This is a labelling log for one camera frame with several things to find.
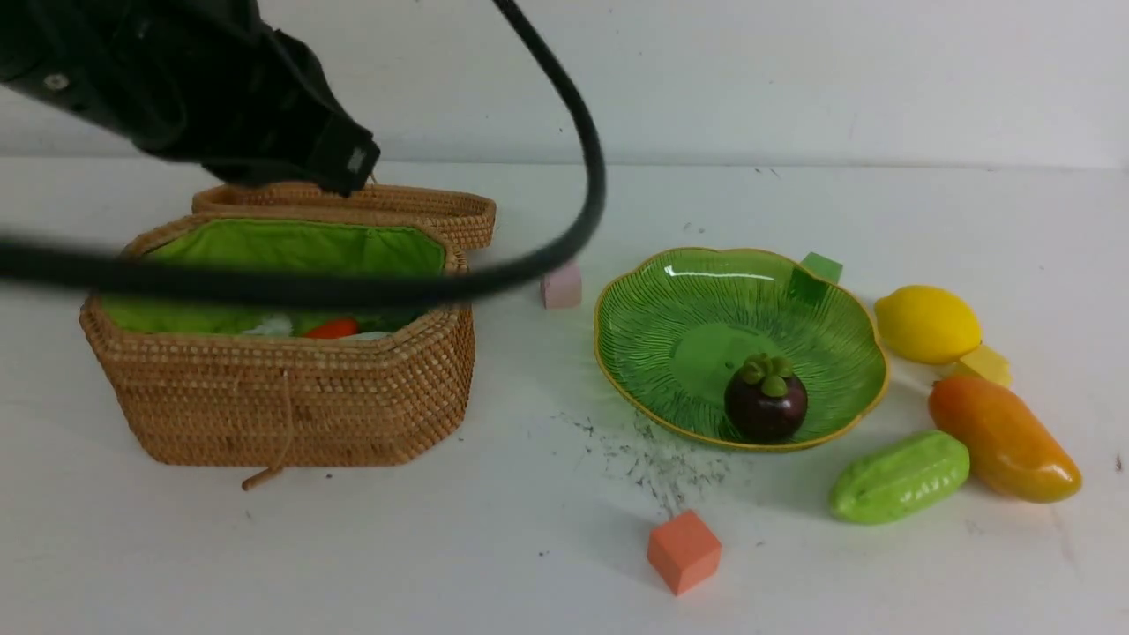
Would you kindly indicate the orange mango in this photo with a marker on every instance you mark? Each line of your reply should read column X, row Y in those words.
column 1011, row 451

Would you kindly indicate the yellow foam cube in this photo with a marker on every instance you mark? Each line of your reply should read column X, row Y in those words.
column 986, row 363

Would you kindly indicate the yellow lemon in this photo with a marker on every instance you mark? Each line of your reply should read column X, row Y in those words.
column 927, row 324

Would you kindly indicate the green bitter gourd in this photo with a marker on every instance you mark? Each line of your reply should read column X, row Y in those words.
column 901, row 479

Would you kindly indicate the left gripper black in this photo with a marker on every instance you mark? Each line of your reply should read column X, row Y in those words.
column 204, row 82

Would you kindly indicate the green foam cube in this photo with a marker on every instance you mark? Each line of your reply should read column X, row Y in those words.
column 814, row 278

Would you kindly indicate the orange foam cube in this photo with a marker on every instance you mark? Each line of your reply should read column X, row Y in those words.
column 684, row 552

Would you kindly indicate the dark purple mangosteen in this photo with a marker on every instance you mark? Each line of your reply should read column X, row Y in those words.
column 765, row 400

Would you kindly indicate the green glass plate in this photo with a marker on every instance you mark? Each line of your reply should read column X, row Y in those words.
column 670, row 333

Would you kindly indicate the pink foam cube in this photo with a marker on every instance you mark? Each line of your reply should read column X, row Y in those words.
column 562, row 288

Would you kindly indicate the woven wicker basket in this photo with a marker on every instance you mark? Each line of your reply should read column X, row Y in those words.
column 196, row 391

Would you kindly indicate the white radish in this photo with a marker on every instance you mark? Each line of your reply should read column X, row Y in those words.
column 279, row 326

